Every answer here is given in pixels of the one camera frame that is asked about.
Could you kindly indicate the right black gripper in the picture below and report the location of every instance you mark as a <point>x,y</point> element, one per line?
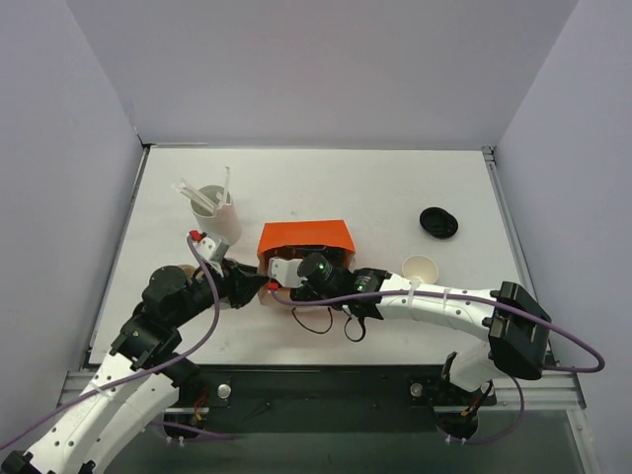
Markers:
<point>294,289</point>

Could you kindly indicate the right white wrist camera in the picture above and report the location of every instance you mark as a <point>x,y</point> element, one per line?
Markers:
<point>285,272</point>

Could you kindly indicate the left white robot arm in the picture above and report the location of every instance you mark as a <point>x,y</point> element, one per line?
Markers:
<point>142,374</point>

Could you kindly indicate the orange paper bag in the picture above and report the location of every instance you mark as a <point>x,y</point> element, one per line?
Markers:
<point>298,239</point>

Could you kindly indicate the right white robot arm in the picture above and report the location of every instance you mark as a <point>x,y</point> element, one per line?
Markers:
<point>510,325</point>

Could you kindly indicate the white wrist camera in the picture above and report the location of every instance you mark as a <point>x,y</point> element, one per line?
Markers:
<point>285,272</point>
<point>210,247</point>

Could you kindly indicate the white cylindrical straw holder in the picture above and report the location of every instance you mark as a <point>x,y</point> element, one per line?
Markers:
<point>224,221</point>

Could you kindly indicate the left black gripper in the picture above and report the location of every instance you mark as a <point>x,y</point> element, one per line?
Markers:
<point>235,284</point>

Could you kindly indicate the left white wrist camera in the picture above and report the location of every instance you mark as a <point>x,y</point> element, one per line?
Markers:
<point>210,247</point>

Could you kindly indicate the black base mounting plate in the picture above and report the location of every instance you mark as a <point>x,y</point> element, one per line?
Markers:
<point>302,399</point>

